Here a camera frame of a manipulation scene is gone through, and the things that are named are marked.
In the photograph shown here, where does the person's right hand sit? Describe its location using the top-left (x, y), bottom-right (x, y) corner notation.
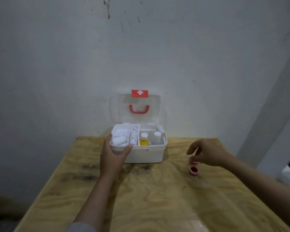
top-left (186, 139), bottom-right (232, 167)

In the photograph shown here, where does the person's left hand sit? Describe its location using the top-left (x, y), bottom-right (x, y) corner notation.
top-left (100, 133), bottom-right (133, 179)

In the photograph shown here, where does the white first aid box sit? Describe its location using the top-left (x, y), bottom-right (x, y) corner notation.
top-left (110, 90), bottom-right (168, 164)

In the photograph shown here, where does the person's left forearm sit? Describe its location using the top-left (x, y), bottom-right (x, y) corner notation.
top-left (73, 173), bottom-right (122, 230)

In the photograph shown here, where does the person's right forearm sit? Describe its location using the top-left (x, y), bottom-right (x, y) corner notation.
top-left (221, 152), bottom-right (290, 232)

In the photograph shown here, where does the white bandage roll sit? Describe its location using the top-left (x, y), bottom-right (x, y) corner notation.
top-left (111, 135), bottom-right (128, 146)

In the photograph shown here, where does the wrapped gauze roll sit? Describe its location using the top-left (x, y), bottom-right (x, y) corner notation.
top-left (129, 126), bottom-right (139, 146)

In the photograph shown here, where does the yellow bottle with white cap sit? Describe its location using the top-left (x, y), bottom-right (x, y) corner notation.
top-left (139, 133), bottom-right (150, 146)

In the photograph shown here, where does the clear bottle with white cap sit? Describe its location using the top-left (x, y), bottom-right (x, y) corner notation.
top-left (151, 131), bottom-right (162, 145)

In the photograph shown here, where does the red latch with white cross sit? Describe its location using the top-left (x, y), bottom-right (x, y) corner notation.
top-left (131, 89), bottom-right (149, 98)

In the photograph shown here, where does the grey sleeve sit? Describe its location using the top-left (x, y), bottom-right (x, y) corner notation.
top-left (66, 222), bottom-right (97, 232)

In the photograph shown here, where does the red box handle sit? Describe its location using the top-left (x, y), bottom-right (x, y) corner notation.
top-left (129, 104), bottom-right (150, 114)

